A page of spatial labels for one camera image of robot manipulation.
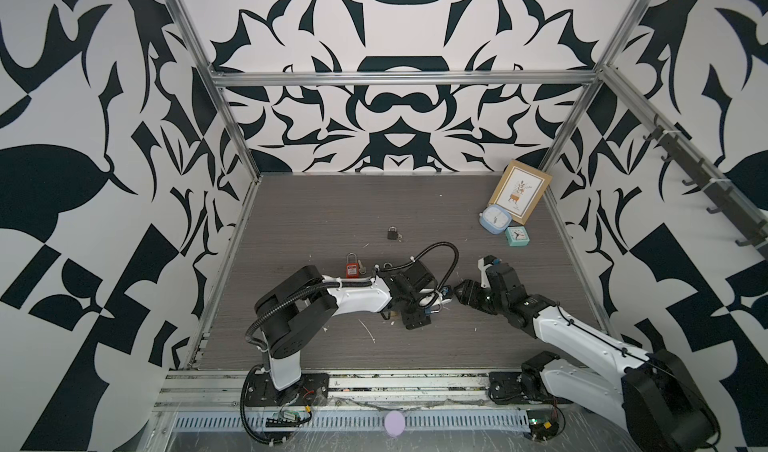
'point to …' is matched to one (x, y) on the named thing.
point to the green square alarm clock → (517, 236)
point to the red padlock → (352, 268)
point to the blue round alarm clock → (494, 219)
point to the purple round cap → (394, 423)
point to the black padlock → (392, 233)
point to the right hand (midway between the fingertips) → (461, 290)
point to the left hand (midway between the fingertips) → (427, 302)
